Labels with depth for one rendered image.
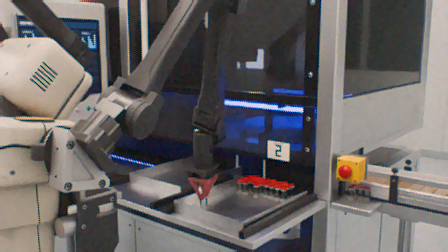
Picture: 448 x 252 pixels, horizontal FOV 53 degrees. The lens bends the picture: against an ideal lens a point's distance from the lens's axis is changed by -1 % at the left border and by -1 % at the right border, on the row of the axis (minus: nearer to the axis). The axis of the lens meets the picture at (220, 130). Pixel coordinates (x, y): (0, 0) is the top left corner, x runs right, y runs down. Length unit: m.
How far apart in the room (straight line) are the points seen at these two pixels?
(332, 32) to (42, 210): 0.94
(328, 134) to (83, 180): 0.83
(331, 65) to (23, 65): 0.88
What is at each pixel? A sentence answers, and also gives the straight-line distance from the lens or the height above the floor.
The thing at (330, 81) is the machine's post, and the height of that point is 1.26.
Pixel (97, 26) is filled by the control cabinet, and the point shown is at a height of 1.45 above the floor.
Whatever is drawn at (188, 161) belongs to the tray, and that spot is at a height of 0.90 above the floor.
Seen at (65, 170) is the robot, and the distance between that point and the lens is 0.83.
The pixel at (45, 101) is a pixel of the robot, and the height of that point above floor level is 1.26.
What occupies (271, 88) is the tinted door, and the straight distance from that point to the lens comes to 1.54.
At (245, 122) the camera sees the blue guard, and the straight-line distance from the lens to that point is 1.60.
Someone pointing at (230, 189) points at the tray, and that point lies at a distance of 1.56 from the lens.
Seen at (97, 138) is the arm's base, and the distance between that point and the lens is 0.84.
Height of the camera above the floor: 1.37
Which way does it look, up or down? 11 degrees down
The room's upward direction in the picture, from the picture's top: straight up
